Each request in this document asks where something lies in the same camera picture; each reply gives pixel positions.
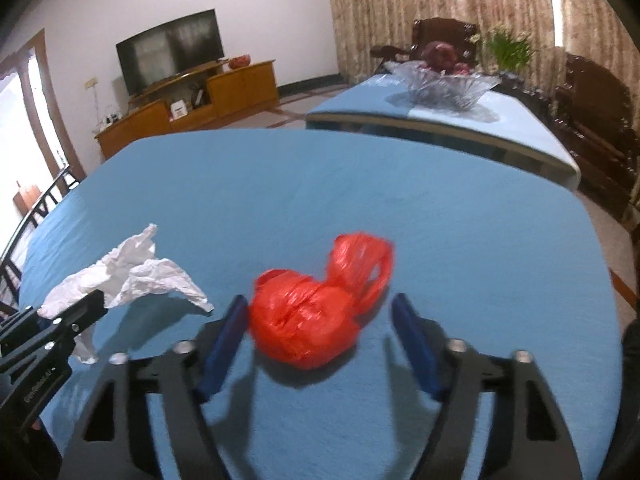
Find light blue table cover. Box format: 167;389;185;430
306;72;583;188

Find wooden television cabinet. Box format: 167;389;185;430
94;59;280;161

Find white paper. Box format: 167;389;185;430
37;223;215;365

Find wooden door frame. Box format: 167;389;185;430
0;27;87;182

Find black television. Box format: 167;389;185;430
116;9;225;97

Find coffee table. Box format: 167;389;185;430
305;72;584;192

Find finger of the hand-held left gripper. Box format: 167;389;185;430
0;308;41;342
0;291;110;375

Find glass fruit bowl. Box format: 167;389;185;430
384;60;502;112

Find blue tablecloth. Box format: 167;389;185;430
17;129;619;480

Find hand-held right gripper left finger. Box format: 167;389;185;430
62;295;251;480

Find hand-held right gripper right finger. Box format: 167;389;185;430
390;292;584;480

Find dark wooden armchair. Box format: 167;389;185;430
370;17;481;78
550;52;640;213

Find red plastic bag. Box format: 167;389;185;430
248;232;395;372

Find pile of dark red fruit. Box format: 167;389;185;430
419;41;473;76

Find patterned beige curtains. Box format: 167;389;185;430
320;0;627;92

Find green potted plant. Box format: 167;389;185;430
482;25;537;75

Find black chair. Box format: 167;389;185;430
0;162;83;317

